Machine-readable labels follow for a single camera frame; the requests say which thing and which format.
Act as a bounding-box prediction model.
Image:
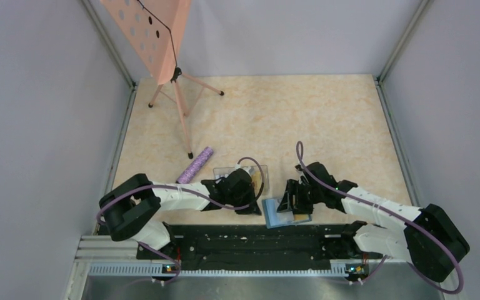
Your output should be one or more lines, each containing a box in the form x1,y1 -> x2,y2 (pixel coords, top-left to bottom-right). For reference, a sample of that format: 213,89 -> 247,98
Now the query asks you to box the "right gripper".
277,178 -> 323,215

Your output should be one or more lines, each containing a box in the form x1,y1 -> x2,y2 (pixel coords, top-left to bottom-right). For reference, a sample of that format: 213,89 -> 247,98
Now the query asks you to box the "blue leather card holder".
262,198 -> 303,229

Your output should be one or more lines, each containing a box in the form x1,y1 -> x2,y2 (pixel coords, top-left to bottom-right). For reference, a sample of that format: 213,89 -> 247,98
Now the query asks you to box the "clear plastic card box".
213,164 -> 270,197

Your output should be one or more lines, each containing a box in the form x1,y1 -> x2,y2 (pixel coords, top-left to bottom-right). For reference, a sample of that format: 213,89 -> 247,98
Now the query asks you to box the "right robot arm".
275,162 -> 470,283

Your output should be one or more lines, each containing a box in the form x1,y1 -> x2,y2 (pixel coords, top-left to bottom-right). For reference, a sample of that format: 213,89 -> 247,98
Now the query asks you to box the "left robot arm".
97,169 -> 261,258

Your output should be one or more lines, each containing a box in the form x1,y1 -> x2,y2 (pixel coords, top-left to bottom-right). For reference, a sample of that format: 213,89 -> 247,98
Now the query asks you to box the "purple glitter microphone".
176,146 -> 214,184

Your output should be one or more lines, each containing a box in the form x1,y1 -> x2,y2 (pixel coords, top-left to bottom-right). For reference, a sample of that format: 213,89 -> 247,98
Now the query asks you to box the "pink music stand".
101,0 -> 224,159

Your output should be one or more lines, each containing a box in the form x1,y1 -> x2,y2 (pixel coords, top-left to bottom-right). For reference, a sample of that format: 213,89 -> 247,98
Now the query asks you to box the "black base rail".
95,222 -> 427,274

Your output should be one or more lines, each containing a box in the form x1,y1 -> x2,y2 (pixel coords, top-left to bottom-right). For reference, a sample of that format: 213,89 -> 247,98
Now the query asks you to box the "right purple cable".
296,141 -> 466,296

